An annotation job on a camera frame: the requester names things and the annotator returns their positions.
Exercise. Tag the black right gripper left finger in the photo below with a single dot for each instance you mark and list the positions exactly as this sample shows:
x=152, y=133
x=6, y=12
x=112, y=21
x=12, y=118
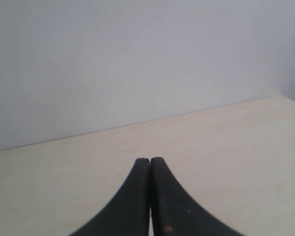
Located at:
x=128, y=212

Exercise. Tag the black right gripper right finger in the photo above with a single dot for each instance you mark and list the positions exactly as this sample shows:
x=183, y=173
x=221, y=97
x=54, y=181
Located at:
x=174, y=212

